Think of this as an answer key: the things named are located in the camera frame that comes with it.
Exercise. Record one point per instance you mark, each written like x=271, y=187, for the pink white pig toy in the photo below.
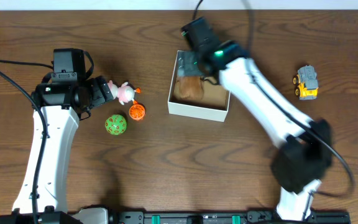
x=124, y=93

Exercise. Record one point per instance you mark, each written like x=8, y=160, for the orange round toy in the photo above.
x=137, y=111

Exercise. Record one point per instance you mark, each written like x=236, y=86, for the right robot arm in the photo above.
x=304, y=145

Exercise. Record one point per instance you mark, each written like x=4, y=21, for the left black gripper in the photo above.
x=103, y=91

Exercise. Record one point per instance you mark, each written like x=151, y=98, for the yellow grey toy truck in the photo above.
x=306, y=83

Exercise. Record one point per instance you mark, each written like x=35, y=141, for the green polyhedral dice ball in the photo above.
x=116, y=124

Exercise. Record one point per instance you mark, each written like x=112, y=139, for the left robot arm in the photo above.
x=43, y=195

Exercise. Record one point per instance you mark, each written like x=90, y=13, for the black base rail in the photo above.
x=247, y=217

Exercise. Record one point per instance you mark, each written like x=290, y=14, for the white cardboard box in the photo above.
x=213, y=106

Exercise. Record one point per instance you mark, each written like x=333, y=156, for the brown plush toy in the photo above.
x=188, y=88

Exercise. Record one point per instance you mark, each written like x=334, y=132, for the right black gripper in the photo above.
x=188, y=64

